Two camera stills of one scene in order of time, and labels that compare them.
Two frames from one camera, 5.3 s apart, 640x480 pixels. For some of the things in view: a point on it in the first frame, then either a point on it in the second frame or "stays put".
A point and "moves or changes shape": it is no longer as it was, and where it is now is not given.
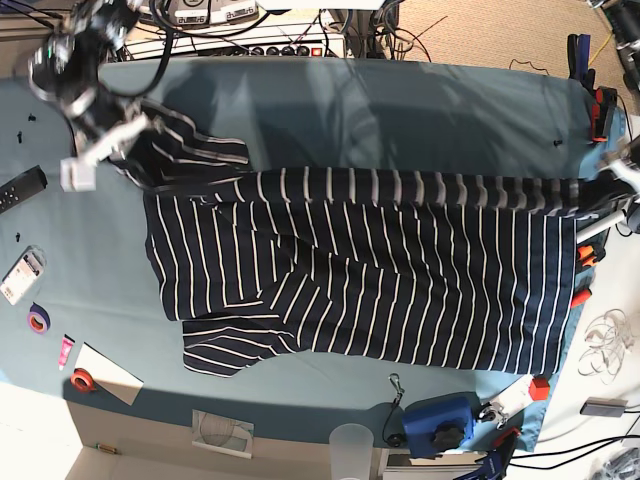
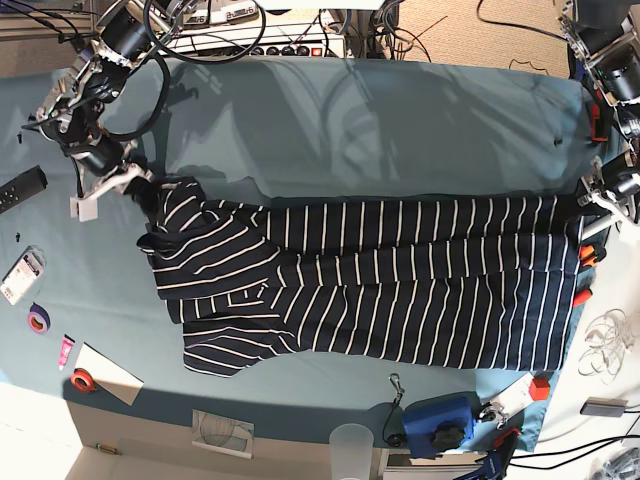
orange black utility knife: [588, 255] stays put
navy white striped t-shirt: [434, 269] moves or changes shape
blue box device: [440, 425] stays put
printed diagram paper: [222, 434] stays put
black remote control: [21, 187] stays put
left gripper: [80, 173] -> [85, 207]
